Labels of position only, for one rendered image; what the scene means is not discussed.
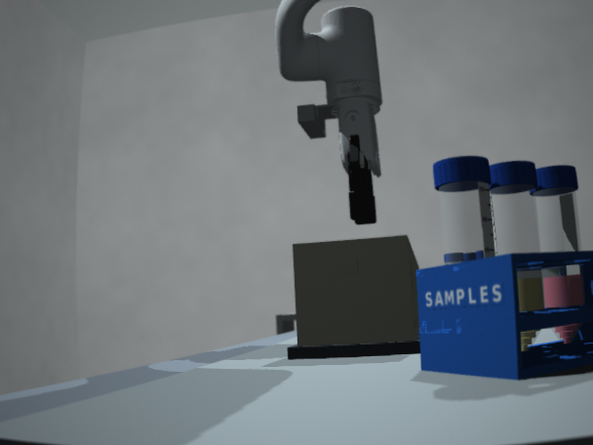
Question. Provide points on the blue tube rack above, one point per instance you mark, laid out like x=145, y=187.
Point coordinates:
x=470, y=321

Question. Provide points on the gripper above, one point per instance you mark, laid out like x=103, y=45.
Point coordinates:
x=359, y=135

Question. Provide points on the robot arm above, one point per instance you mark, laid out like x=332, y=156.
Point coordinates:
x=347, y=62

